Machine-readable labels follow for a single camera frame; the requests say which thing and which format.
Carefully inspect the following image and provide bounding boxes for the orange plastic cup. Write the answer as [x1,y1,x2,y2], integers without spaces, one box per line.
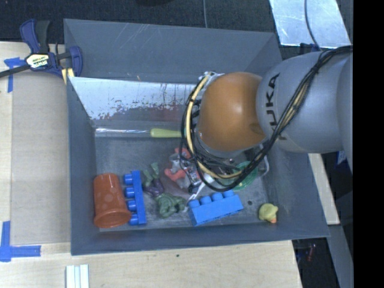
[92,172,132,229]

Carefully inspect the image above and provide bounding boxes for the clear green ring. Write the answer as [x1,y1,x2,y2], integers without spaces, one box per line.
[231,160,259,191]

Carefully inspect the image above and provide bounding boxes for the grey metal bin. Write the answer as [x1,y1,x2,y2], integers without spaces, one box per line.
[63,18,332,256]

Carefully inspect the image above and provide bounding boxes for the purple and green toy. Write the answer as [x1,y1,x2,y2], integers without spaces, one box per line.
[141,161,165,198]

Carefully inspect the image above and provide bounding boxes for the pale wood board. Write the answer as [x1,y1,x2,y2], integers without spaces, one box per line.
[10,70,73,246]

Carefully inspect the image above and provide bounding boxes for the green toy figure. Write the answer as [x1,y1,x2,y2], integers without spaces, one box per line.
[154,191,187,220]

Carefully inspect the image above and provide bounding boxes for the thin blue toy brick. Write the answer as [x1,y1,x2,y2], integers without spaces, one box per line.
[122,170,148,226]

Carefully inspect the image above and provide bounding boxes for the red-orange toy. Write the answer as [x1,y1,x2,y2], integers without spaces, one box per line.
[164,147,193,183]

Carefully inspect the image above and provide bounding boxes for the thick blue toy brick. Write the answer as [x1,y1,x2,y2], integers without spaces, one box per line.
[187,189,245,227]

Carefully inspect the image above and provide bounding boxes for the yellow-green handled tool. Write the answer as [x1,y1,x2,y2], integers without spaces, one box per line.
[95,127,184,139]

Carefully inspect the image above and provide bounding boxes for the yellow-green toy duck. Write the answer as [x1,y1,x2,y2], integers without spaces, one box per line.
[258,202,280,224]

